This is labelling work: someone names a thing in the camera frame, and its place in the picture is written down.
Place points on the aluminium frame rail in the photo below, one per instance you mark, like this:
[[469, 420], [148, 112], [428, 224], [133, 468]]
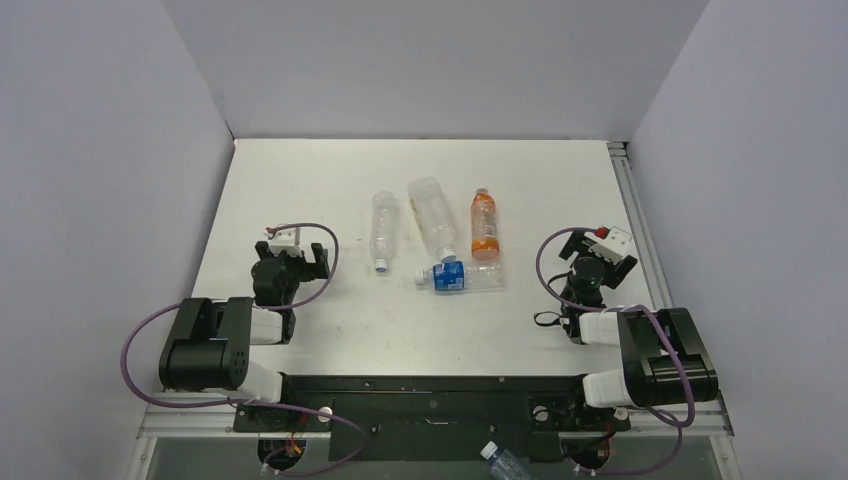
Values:
[[646, 248]]

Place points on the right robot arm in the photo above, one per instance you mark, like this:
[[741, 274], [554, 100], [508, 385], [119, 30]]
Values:
[[663, 360]]

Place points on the clear bottle blue-white cap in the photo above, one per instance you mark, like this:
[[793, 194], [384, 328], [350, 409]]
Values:
[[383, 230]]

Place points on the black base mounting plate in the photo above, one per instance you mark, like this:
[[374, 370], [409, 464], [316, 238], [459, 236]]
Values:
[[447, 418]]

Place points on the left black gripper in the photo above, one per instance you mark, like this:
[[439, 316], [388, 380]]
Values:
[[311, 271]]

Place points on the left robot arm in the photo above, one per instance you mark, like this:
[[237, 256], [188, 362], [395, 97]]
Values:
[[209, 343]]

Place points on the orange drink bottle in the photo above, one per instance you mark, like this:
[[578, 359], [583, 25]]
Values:
[[485, 245]]

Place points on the large clear empty bottle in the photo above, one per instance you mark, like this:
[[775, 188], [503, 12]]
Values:
[[433, 218]]

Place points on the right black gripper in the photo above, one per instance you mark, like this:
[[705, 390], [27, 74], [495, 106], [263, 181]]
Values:
[[602, 257]]

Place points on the clear bottle blue label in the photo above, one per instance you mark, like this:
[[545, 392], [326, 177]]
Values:
[[457, 276]]

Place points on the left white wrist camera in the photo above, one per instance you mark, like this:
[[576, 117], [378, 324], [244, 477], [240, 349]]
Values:
[[284, 240]]

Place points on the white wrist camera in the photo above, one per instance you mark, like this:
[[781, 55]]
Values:
[[611, 244], [284, 240]]

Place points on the water bottle under table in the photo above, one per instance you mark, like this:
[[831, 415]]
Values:
[[503, 465]]

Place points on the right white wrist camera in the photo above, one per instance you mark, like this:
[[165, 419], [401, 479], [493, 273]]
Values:
[[611, 244]]

